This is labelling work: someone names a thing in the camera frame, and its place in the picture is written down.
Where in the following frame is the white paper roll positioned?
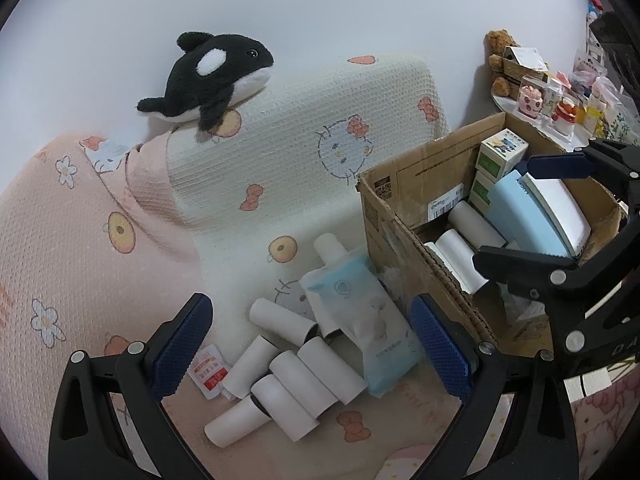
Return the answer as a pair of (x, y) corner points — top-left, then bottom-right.
(204, 396), (271, 448)
(222, 336), (280, 399)
(250, 374), (319, 442)
(248, 298), (318, 347)
(297, 337), (368, 405)
(269, 350), (337, 418)

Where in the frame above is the white side table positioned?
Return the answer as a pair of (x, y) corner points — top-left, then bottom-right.
(491, 93), (591, 152)

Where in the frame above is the white green cartoon carton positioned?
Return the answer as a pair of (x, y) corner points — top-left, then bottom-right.
(475, 128), (528, 182)

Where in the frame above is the white roll in box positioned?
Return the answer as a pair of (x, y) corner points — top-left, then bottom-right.
(448, 200), (506, 249)
(424, 229), (487, 295)

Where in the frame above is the pink cake figurine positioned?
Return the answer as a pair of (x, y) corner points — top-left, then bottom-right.
(518, 84), (544, 119)

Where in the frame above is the green white small carton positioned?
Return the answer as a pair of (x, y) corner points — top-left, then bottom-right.
(468, 170), (495, 217)

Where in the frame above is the cardboard box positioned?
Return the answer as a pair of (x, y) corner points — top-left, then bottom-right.
(356, 110), (626, 356)

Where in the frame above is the red white sachet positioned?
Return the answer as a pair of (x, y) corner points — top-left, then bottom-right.
(188, 344), (231, 400)

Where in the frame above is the brown teddy bear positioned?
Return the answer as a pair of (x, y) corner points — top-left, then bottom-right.
(485, 29), (518, 98)

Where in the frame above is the pink Hello Kitty blanket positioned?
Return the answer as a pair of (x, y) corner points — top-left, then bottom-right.
(1, 133), (204, 478)

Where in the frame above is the light blue refill pouch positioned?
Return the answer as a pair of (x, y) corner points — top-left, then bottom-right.
(302, 233), (424, 398)

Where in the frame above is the cream Hello Kitty pillow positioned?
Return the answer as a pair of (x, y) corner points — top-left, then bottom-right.
(167, 53), (449, 356)

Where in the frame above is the orca plush toy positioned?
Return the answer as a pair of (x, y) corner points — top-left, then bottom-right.
(137, 32), (274, 131)

